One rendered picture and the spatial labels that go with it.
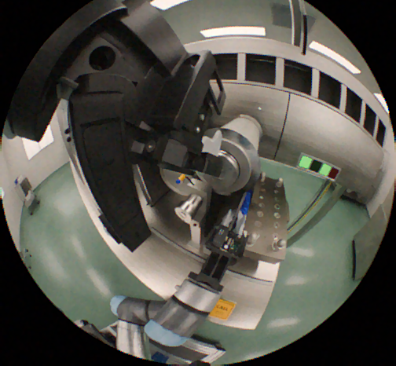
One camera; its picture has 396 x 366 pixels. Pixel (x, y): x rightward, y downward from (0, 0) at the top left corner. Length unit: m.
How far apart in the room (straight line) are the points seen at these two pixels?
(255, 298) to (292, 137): 0.62
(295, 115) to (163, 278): 0.76
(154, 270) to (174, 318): 0.30
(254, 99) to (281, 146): 0.22
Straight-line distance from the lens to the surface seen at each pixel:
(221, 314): 0.47
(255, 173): 0.21
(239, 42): 0.58
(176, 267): 0.48
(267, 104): 0.51
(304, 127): 0.54
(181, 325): 0.24
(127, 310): 0.37
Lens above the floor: 1.37
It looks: 34 degrees down
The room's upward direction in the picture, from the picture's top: straight up
